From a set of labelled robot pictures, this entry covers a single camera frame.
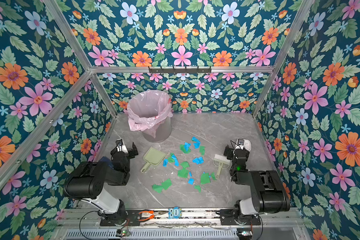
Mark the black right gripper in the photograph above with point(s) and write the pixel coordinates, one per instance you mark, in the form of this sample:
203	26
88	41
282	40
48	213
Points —
229	152

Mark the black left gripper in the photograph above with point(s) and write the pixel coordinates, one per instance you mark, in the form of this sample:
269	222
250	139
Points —
132	149

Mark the light green hand brush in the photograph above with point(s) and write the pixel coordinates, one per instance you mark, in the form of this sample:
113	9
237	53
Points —
222	163

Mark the light green dustpan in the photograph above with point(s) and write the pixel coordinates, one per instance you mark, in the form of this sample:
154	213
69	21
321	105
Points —
152	157

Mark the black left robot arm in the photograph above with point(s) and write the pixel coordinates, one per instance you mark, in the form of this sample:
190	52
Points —
87	183

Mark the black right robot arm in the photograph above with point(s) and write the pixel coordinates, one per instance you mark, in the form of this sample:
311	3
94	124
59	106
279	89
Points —
268	195

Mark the green scrap strip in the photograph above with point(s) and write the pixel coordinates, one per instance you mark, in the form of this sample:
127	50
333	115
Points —
202	150

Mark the blue crumpled paper scrap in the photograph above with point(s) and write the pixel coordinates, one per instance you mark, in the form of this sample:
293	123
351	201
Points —
198	160

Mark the green paper scrap right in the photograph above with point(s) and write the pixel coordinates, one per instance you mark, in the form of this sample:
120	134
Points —
206	178

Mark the blue paper scrap top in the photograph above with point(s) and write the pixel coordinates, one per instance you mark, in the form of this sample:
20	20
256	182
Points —
196	143

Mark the metal mesh trash bin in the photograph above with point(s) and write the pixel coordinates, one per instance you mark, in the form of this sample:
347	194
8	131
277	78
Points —
160	132

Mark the pink plastic bin liner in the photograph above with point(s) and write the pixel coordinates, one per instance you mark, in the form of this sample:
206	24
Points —
148	109

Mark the green blue scrap upper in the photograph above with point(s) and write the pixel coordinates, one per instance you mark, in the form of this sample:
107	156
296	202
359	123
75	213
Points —
185	148

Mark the green paper scrap bottom left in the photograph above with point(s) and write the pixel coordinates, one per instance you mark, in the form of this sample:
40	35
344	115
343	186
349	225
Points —
163	186

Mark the small blue paper scrap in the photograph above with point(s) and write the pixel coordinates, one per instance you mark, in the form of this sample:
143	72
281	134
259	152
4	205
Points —
191	181

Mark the large green paper scrap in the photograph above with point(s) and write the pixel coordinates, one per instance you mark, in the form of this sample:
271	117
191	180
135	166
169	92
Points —
184	172

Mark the blue owl figurine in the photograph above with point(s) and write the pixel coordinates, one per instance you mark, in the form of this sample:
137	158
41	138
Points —
174	213

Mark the orange handled pliers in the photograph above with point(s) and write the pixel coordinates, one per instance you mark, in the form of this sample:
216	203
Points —
148	215

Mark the black wall hook rail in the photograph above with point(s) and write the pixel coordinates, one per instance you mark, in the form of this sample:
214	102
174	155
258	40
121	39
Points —
179	70

